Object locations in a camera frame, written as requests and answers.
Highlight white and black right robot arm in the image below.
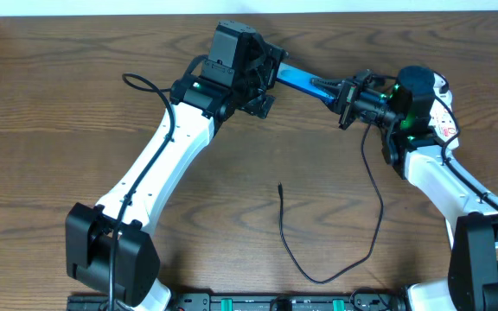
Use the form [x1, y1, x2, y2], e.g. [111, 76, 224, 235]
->
[310, 66, 498, 310]

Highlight blue Galaxy smartphone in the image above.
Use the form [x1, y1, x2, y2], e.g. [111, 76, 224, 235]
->
[276, 62, 335, 105]

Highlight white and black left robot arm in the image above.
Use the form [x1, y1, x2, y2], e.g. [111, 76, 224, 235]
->
[65, 20, 288, 310]

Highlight white power strip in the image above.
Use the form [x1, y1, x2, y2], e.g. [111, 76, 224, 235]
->
[428, 73, 457, 143]

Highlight black mounting rail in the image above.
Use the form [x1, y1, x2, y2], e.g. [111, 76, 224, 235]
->
[67, 292, 410, 311]

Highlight black USB charging cable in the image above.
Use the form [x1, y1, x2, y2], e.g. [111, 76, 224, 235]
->
[277, 122, 386, 285]

